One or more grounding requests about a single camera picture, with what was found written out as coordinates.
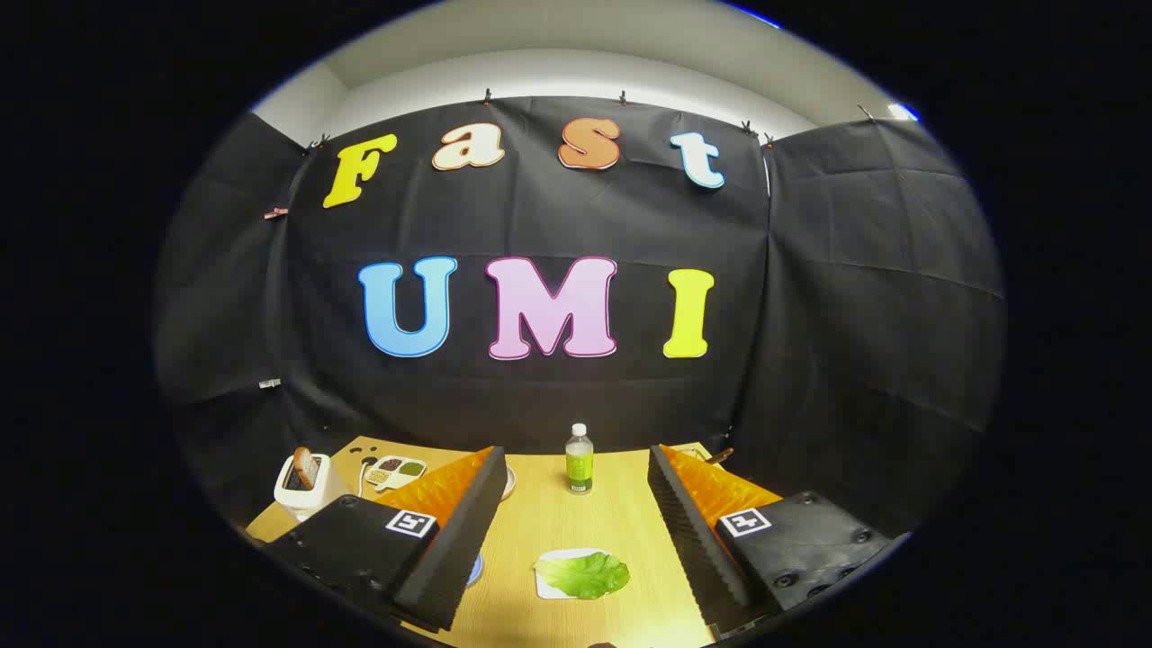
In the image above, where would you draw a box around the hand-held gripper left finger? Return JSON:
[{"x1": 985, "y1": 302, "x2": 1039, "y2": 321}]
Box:
[{"x1": 261, "y1": 445, "x2": 509, "y2": 633}]

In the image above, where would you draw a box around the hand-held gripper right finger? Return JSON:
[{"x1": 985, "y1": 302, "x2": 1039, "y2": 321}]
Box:
[{"x1": 647, "y1": 443, "x2": 901, "y2": 642}]

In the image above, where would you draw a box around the green lettuce leaf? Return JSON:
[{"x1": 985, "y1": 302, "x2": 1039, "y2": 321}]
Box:
[{"x1": 535, "y1": 552, "x2": 631, "y2": 601}]

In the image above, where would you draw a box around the small white plate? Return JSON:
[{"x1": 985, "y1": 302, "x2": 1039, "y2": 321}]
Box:
[{"x1": 535, "y1": 548, "x2": 606, "y2": 600}]

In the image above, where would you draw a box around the white divided dish with beans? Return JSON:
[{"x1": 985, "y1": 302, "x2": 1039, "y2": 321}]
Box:
[{"x1": 364, "y1": 455, "x2": 428, "y2": 492}]

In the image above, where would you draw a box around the green label plastic bottle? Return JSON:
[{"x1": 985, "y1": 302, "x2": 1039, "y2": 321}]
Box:
[{"x1": 565, "y1": 423, "x2": 595, "y2": 495}]

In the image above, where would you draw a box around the white toaster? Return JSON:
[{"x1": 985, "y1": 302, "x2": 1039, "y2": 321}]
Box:
[{"x1": 274, "y1": 447, "x2": 354, "y2": 523}]

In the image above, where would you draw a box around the black backdrop cloth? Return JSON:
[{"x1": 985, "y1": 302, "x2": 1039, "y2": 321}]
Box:
[{"x1": 153, "y1": 94, "x2": 1006, "y2": 541}]

